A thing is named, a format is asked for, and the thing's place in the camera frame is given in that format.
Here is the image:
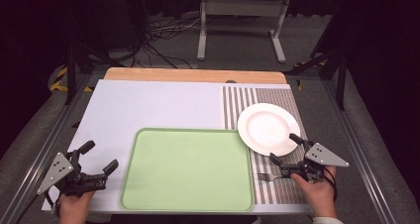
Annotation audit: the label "person's right hand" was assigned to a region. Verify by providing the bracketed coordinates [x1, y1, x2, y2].
[289, 166, 339, 219]

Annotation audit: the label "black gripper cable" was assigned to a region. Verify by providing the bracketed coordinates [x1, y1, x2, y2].
[323, 167, 339, 202]
[45, 188, 62, 217]

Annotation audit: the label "wooden table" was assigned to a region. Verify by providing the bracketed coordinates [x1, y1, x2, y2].
[103, 66, 288, 85]

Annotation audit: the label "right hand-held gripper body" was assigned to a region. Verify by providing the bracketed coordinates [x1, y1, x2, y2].
[280, 140, 351, 184]

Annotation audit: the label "black tripod stand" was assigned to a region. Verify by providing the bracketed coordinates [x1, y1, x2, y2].
[62, 0, 128, 106]
[284, 47, 349, 112]

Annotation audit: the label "aluminium rail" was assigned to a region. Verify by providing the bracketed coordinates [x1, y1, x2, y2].
[320, 79, 399, 224]
[0, 72, 97, 224]

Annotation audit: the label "white round plate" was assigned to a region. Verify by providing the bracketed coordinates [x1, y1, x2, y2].
[237, 102, 301, 158]

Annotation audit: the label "person's left hand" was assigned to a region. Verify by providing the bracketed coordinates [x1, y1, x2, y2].
[58, 190, 97, 224]

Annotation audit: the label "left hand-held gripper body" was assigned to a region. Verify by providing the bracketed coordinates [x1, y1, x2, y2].
[36, 150, 109, 198]

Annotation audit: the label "white table board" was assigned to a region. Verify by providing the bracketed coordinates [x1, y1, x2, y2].
[42, 79, 315, 216]

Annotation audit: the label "light green tray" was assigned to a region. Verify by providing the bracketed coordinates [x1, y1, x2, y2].
[119, 127, 256, 214]

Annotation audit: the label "black floor cables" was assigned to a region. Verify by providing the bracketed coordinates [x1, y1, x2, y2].
[130, 14, 203, 70]

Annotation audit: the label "white metal stand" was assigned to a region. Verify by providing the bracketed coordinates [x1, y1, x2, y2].
[196, 0, 292, 64]

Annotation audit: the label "metal fork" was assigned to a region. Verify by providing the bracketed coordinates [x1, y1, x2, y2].
[257, 171, 283, 182]

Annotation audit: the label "striped placemat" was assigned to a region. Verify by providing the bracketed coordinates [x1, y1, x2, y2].
[220, 84, 313, 206]

